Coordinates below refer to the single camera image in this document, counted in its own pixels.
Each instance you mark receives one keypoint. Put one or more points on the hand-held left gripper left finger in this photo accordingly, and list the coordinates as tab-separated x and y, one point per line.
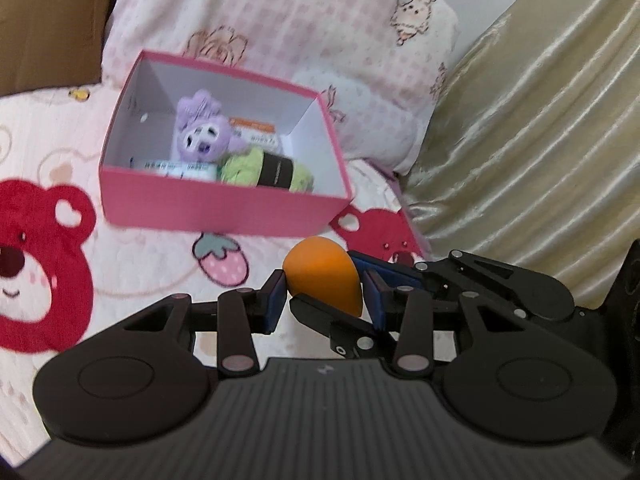
275	305

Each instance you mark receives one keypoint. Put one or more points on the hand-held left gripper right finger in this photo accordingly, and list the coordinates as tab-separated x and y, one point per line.
375	305

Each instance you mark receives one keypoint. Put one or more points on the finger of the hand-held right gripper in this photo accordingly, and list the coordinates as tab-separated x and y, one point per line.
330	317
385	270

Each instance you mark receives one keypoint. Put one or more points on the orange makeup sponge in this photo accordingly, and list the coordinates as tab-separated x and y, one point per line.
322	277

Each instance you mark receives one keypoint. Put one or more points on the pink cardboard box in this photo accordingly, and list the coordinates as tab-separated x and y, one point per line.
200	205

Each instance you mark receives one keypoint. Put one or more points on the green yarn ball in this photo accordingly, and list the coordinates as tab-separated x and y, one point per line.
240	170

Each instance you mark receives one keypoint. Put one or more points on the purple plush toy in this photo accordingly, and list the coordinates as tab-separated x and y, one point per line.
202	130

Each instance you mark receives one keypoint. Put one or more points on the white box with orange label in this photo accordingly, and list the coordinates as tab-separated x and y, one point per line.
255	130

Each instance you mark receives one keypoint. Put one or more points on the gold satin cloth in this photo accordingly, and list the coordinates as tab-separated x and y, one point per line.
525	135

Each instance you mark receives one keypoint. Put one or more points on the pink checked cartoon pillow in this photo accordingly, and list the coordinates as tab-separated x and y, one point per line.
300	25

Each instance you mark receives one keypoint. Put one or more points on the brown pillow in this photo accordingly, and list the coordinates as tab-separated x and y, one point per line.
50	25

